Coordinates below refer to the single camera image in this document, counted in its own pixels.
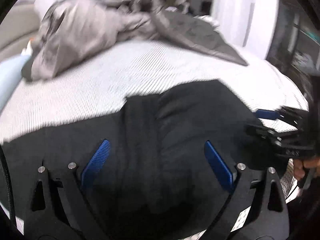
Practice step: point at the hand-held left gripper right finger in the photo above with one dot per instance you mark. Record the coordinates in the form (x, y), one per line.
(218, 165)

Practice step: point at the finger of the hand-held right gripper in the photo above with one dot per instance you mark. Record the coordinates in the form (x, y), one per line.
(268, 115)
(260, 131)

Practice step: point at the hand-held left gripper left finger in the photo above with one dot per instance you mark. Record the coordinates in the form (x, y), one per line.
(96, 162)

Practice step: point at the black pants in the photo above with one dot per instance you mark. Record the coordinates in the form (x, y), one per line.
(162, 135)

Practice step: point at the person's right hand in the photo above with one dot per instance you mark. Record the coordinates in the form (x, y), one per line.
(303, 167)

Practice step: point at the bed with hexagon-patterned mattress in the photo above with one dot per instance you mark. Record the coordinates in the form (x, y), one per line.
(112, 75)

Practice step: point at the light blue pillow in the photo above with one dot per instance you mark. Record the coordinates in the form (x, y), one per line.
(8, 80)

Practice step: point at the grey duvet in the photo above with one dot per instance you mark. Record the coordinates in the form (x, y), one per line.
(100, 27)

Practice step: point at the white chair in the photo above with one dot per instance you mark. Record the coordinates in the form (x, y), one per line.
(182, 2)

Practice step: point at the beige padded headboard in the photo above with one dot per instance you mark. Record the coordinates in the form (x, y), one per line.
(15, 30)

